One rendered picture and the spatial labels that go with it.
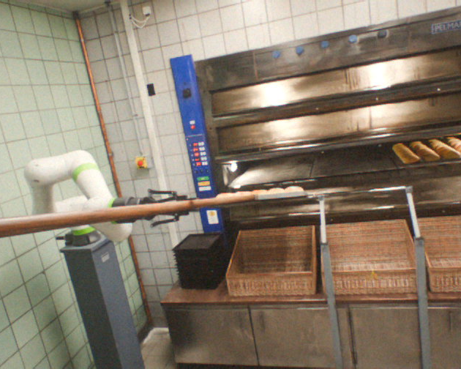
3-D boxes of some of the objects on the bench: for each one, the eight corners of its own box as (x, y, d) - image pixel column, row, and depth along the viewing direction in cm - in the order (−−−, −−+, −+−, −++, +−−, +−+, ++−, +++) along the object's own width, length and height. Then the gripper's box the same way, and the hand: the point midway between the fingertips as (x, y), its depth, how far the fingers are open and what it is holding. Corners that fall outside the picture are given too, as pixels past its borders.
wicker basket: (244, 263, 291) (238, 229, 285) (319, 260, 275) (315, 224, 269) (227, 297, 246) (220, 258, 240) (316, 296, 230) (311, 253, 224)
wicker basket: (323, 261, 273) (319, 224, 267) (408, 256, 258) (405, 217, 252) (323, 296, 228) (317, 253, 222) (426, 293, 213) (423, 248, 207)
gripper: (137, 186, 135) (200, 179, 128) (140, 231, 134) (203, 227, 128) (126, 186, 127) (191, 179, 121) (129, 233, 127) (195, 230, 120)
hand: (188, 205), depth 125 cm, fingers closed on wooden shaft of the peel, 3 cm apart
